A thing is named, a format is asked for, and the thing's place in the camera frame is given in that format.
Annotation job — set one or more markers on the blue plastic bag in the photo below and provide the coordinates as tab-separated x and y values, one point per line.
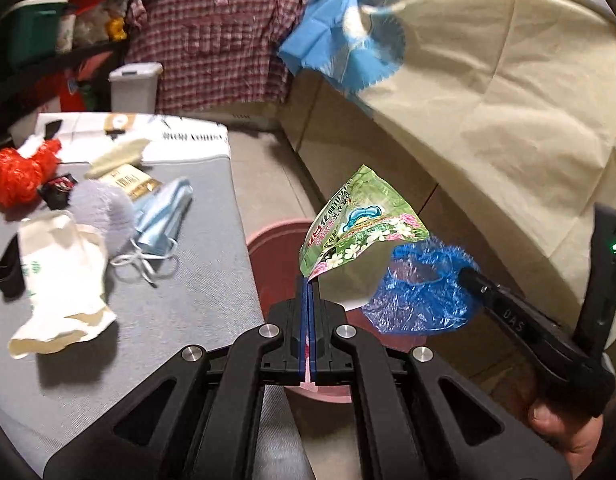
423	300

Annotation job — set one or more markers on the green floral plastic packet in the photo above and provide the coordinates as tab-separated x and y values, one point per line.
368	220

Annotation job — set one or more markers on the blue cloth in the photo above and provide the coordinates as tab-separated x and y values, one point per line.
313	45

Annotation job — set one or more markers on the grey fluffy ball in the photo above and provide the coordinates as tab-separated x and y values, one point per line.
100	210

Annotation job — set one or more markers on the yellow toy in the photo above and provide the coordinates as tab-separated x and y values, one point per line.
116	29

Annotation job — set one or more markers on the small black red packet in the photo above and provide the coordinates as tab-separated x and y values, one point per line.
57	187

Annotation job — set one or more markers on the red mesh bag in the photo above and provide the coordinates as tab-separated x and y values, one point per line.
17	175

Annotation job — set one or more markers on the green storage box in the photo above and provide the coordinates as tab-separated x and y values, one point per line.
35	30

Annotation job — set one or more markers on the gold and white tissue pack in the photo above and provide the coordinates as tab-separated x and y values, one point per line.
130	182

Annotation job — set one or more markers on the cream sheet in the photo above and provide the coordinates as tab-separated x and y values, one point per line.
488	110

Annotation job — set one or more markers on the clear plastic bags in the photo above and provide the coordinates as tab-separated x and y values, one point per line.
95	22

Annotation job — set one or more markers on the blue face mask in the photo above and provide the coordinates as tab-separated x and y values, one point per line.
160	215

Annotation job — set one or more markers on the crumpled white paper bag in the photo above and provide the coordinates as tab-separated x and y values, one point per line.
52	280

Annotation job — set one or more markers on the person's right hand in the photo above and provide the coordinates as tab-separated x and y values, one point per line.
568	435

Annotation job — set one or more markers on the cream folded paper wrapper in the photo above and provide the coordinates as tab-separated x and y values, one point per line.
115	157

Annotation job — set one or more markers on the red and orange printed bag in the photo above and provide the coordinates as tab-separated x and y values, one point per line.
82	85

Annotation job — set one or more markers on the pink plastic basin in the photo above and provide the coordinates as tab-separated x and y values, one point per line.
273	260

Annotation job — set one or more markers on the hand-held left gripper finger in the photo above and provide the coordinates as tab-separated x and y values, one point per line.
313	320
304	320

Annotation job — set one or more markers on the white jar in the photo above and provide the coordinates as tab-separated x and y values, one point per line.
66	32

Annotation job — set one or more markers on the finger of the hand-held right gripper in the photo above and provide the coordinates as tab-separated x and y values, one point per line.
508	317

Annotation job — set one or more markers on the black shelf rack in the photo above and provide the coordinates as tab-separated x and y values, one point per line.
62	58

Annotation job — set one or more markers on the red plaid shirt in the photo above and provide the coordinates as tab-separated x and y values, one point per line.
212	35

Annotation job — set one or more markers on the white trash bin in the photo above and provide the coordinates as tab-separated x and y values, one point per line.
135	90

